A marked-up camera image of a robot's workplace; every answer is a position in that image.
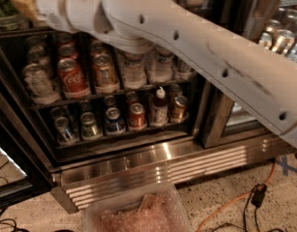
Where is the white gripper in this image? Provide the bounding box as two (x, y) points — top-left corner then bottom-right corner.
(10, 0), (75, 33)

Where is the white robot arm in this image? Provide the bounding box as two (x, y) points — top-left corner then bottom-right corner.
(11, 0), (297, 149)

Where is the bronze can middle shelf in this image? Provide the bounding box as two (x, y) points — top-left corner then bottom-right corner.
(92, 54), (120, 94)

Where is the stainless steel fridge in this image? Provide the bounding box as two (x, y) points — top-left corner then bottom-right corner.
(0, 0), (297, 213)

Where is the water bottle middle left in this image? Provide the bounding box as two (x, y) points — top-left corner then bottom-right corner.
(123, 53), (147, 89)

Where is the water bottle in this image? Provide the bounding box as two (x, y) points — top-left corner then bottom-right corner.
(123, 53), (147, 89)
(148, 45), (173, 84)

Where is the green can bottom shelf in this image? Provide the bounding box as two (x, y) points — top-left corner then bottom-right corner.
(80, 112), (103, 141)

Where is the water bottle middle right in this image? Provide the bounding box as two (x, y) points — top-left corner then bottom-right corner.
(148, 45), (173, 84)

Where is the blue can bottom shelf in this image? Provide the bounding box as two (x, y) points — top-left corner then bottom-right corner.
(105, 107), (126, 135)

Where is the red can bottom shelf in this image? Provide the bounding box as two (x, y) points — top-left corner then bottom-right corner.
(129, 103), (147, 131)

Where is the white cap juice bottle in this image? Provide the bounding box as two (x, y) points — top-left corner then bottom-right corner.
(151, 87), (168, 126)

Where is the copper can bottom shelf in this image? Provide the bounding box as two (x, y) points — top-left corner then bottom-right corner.
(170, 96), (188, 123)

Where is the steel fridge sliding door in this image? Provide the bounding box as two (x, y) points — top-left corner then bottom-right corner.
(201, 0), (281, 148)

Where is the green LaCroix can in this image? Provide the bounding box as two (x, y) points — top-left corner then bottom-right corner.
(0, 0), (29, 31)

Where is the silver can front left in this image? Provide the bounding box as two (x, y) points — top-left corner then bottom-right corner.
(22, 64), (61, 104)

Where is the red Coca-Cola can front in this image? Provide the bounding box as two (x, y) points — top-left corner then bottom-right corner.
(57, 58), (91, 99)

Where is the blue silver can bottom left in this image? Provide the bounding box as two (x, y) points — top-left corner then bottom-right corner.
(54, 117), (79, 146)

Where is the clear plastic bin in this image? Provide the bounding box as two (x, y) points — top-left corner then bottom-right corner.
(83, 183), (192, 232)

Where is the black power adapter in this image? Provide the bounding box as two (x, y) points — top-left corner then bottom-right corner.
(252, 184), (267, 208)

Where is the orange extension cable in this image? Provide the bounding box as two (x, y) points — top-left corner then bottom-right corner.
(195, 157), (277, 232)

